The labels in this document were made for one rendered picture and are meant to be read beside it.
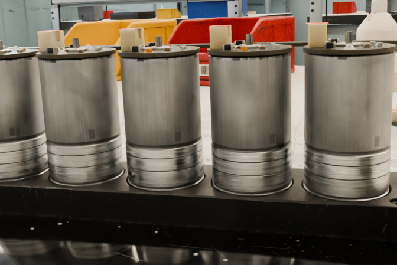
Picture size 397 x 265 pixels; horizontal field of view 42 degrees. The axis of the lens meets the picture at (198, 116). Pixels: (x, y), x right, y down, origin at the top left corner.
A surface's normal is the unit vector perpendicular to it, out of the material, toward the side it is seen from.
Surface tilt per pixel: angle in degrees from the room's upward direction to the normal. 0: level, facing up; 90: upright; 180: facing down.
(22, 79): 90
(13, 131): 90
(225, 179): 90
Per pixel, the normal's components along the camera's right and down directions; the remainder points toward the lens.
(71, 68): 0.05, 0.21
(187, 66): 0.74, 0.11
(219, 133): -0.79, 0.16
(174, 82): 0.39, 0.18
